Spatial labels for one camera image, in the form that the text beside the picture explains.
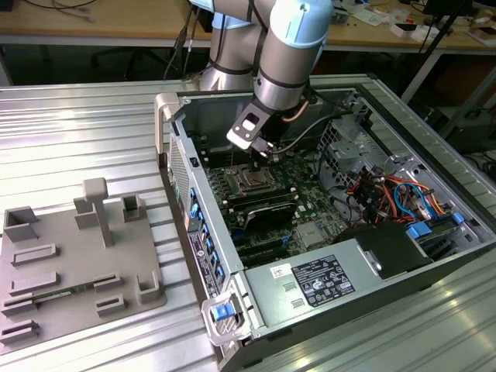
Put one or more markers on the thin metal locking lever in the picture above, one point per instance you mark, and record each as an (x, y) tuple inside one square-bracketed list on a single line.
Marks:
[(231, 160)]

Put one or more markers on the silver green CPU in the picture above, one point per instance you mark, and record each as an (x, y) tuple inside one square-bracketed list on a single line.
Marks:
[(255, 182)]

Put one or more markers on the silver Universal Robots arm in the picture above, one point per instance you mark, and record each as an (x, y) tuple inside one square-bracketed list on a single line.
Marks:
[(286, 69)]

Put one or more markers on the CPU socket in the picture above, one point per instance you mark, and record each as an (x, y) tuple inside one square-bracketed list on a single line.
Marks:
[(271, 191)]

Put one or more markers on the black expansion slot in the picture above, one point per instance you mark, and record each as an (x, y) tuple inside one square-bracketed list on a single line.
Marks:
[(259, 248), (267, 259)]

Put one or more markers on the grey metal disk bay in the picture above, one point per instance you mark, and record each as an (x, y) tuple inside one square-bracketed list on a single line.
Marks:
[(348, 151)]

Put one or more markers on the green motherboard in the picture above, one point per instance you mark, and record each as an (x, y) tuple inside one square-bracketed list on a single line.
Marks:
[(310, 209)]

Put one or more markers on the black graphics card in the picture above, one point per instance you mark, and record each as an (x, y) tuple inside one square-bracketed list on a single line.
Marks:
[(271, 217)]

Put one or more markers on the grey PC case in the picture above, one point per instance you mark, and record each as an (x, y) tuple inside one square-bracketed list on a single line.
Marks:
[(219, 221)]

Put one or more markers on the silver chipset heatsink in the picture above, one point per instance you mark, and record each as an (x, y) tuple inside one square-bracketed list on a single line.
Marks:
[(310, 233)]

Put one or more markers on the black plastic shroud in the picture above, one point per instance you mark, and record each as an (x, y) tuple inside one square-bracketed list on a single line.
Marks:
[(387, 248)]

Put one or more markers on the small white box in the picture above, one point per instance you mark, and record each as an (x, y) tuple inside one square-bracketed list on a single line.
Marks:
[(405, 30)]

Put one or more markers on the black office chair base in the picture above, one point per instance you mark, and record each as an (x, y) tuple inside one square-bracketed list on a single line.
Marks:
[(128, 58)]

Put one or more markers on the grey power supply unit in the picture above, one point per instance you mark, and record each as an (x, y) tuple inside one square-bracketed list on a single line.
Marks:
[(271, 298)]

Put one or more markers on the wooden top desk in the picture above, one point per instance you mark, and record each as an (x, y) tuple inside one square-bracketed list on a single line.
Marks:
[(116, 19)]

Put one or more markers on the grey parts rack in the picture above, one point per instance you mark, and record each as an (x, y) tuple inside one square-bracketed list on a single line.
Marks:
[(77, 252)]

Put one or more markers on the green RAM stick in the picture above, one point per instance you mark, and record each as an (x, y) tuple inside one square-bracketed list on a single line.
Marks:
[(58, 290)]

